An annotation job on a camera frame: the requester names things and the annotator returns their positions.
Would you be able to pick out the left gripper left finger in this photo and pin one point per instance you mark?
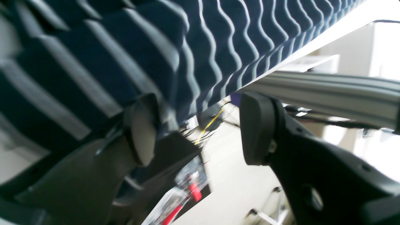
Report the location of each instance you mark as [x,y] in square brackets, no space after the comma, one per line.
[115,176]

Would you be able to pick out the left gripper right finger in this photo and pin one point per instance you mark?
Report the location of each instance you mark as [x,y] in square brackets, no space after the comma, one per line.
[324,184]

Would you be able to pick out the navy white striped T-shirt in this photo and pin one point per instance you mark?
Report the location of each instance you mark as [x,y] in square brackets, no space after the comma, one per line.
[83,61]

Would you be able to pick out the aluminium table frame rail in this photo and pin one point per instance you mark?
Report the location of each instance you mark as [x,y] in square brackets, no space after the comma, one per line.
[369,100]

